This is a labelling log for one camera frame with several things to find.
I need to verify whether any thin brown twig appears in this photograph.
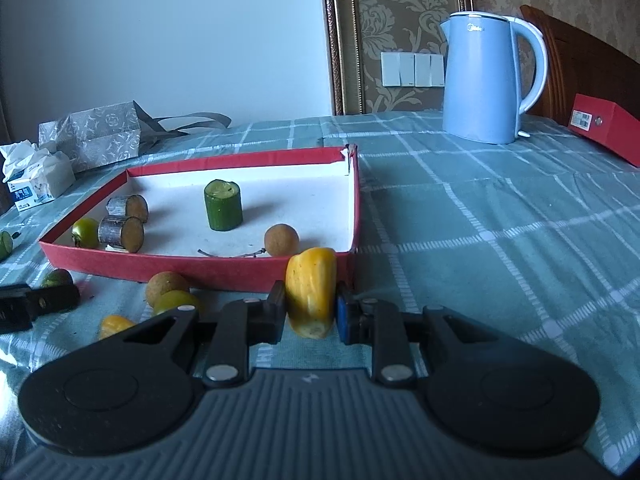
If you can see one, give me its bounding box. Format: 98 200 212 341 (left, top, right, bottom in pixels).
197 247 266 260

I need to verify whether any large yellow pepper piece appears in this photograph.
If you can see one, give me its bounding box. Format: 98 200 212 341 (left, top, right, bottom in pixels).
285 246 338 339

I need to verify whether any small brown potato, right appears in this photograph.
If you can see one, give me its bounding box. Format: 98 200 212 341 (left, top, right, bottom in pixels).
145 271 191 308

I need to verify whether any green cucumber cylinder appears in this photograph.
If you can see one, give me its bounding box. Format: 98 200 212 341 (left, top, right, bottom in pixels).
203 179 244 232

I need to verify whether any white wall switch panel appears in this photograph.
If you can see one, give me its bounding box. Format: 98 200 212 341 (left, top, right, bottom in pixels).
381 51 446 87

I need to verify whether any grey patterned gift bag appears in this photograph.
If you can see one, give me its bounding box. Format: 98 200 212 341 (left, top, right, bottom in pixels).
38 100 232 173

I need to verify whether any red shallow cardboard tray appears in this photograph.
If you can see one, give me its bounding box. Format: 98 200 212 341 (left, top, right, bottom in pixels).
39 144 361 293

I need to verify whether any white tissue pack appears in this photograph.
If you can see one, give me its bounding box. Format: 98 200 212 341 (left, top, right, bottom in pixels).
0 141 77 212

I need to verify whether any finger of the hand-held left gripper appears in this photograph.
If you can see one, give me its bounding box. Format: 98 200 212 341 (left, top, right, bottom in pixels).
0 282 81 335

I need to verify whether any ornate gold framed wall panel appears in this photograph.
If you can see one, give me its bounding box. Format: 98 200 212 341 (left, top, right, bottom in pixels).
317 0 473 116

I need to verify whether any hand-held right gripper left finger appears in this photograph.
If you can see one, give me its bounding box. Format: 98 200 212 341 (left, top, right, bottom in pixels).
120 280 287 388

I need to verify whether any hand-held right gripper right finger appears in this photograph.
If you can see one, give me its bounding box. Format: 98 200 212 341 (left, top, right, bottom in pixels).
336 284 505 388

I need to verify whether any red cardboard box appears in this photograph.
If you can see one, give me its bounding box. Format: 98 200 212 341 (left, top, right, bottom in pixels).
568 93 640 168

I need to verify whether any teal checked tablecloth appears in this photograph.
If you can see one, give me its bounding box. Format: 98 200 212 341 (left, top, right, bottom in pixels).
0 110 640 480

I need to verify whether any small yellow pepper piece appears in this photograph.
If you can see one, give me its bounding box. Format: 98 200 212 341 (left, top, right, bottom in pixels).
98 315 137 341

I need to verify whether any light blue electric kettle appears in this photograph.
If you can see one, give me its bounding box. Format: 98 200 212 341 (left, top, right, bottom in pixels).
440 11 549 145

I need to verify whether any short green cucumber end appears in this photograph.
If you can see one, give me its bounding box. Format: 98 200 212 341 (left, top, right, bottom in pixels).
40 268 75 289

